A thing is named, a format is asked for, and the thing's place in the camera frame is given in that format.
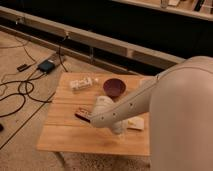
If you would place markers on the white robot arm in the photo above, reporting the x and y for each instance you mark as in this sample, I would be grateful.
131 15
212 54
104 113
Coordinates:
179 102

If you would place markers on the black power adapter box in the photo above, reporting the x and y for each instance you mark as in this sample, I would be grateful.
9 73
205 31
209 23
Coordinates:
46 66

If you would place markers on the small black device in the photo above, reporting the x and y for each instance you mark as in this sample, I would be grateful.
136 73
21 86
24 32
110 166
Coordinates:
23 67

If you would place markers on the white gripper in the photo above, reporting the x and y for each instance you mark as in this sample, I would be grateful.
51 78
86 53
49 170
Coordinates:
118 127

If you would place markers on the dark purple ceramic bowl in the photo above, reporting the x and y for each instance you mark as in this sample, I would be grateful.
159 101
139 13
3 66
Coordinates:
114 87

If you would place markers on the white sponge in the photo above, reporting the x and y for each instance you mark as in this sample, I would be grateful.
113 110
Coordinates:
136 123

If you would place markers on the wooden table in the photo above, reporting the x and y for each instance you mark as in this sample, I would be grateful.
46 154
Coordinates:
64 132

